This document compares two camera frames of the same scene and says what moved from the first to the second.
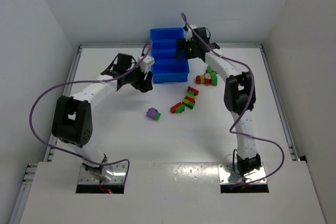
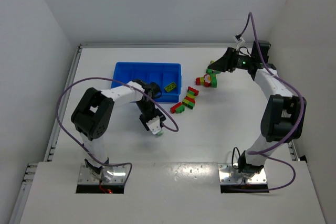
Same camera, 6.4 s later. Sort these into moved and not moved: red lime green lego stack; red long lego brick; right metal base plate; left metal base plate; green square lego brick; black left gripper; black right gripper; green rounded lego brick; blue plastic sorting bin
Moved: blue plastic sorting bin; green square lego brick; black left gripper; black right gripper
Not moved: left metal base plate; green rounded lego brick; red lime green lego stack; right metal base plate; red long lego brick
